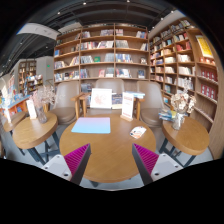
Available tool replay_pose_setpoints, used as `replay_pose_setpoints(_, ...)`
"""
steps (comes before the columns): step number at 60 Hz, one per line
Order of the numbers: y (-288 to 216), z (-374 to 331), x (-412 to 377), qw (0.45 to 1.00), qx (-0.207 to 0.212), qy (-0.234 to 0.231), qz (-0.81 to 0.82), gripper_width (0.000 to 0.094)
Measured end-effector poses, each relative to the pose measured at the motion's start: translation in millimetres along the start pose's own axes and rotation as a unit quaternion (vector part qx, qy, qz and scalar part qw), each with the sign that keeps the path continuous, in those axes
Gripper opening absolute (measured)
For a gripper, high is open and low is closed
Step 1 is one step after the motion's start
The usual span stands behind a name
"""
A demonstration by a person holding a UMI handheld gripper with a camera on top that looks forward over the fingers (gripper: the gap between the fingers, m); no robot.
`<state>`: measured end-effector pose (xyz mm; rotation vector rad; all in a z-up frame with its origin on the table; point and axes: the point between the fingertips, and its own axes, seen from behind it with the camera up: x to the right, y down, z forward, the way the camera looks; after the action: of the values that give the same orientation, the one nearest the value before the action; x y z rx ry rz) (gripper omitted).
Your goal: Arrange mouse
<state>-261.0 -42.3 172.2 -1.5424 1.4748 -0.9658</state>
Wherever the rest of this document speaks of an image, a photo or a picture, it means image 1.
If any blue book on chair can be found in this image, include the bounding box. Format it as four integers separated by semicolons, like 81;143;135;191
112;94;123;109

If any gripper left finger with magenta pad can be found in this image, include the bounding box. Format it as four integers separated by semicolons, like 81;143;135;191
42;144;91;185

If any distant wooden bookshelf left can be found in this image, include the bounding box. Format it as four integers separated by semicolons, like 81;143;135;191
18;60;43;95

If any beige armchair left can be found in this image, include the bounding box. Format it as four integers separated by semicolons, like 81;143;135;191
49;80;82;126

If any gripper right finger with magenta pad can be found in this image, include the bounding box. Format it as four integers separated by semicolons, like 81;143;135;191
132;143;182;185

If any white sign on wooden stand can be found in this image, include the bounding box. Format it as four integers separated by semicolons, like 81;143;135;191
120;92;134;121

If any round wooden table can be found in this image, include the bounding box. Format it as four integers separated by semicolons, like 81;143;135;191
59;114;156;183
12;112;58;149
162;117;209;156

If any glass vase with dried flowers right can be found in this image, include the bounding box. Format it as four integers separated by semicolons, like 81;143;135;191
170;78;198;131

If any blue pink mouse pad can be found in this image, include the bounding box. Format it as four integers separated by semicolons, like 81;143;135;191
72;117;111;134

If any round wooden centre table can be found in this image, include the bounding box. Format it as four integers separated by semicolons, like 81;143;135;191
59;114;156;183

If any yellow poster on shelf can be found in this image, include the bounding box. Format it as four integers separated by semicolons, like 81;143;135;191
196;35;213;58

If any round wooden left table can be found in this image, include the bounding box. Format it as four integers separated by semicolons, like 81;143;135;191
12;112;58;149

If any glass vase with dried flowers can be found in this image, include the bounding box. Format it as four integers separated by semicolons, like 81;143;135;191
170;78;198;131
31;85;55;124

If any white framed picture board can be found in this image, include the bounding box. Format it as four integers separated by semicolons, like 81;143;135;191
90;88;112;109

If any beige armchair centre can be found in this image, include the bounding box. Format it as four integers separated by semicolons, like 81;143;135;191
87;79;125;116

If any stack of books right table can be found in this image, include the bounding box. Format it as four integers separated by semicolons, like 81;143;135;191
159;110;174;121

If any beige armchair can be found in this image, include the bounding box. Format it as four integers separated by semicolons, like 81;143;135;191
87;79;125;116
49;80;82;126
137;81;164;127

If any round wooden right table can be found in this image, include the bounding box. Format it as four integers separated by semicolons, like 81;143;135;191
162;117;209;156

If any beige armchair right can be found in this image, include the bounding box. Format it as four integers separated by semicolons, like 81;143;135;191
137;81;164;127

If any small white sign left table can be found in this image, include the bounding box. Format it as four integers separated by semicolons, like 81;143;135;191
26;100;37;119

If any wooden bookshelf right wall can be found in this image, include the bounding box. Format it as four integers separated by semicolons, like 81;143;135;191
148;17;224;159

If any large wooden bookshelf centre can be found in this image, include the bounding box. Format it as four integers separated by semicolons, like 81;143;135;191
53;22;151;83

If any glass vase with dried flowers left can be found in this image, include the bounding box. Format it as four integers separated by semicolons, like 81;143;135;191
31;85;55;124

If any white orange patterned mouse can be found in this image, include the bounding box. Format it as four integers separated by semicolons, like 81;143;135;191
130;126;146;139

